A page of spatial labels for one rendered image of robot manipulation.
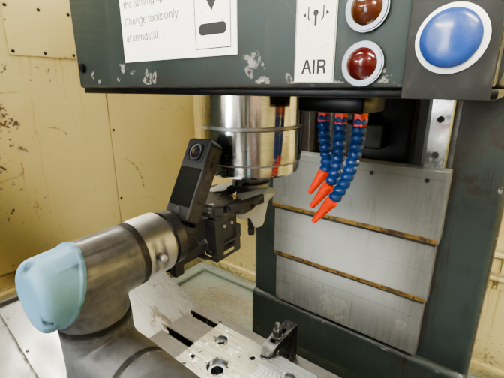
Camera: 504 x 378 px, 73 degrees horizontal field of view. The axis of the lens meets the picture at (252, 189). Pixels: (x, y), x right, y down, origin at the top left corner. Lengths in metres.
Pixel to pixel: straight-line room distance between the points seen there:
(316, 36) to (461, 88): 0.10
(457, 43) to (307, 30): 0.10
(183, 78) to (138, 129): 1.29
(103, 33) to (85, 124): 1.07
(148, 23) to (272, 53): 0.15
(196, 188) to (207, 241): 0.08
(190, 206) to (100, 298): 0.15
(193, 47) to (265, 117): 0.17
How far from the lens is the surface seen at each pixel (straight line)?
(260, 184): 0.54
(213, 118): 0.49
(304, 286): 1.15
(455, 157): 0.92
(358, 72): 0.24
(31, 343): 1.45
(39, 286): 0.36
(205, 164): 0.44
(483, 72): 0.23
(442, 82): 0.23
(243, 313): 1.70
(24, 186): 1.44
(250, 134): 0.47
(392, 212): 0.93
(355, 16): 0.24
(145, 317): 1.51
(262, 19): 0.28
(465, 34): 0.22
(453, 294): 1.03
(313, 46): 0.26
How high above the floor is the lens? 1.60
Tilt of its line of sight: 17 degrees down
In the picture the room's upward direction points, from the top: straight up
